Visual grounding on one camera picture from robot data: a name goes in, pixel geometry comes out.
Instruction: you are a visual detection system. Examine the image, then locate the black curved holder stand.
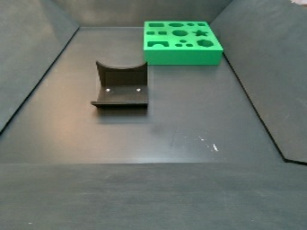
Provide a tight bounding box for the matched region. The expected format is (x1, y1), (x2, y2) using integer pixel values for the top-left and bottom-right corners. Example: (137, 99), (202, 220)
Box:
(91, 62), (148, 108)

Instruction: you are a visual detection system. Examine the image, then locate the green shape sorter block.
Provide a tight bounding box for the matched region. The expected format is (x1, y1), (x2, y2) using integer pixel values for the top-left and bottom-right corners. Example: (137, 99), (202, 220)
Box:
(143, 21), (223, 66)

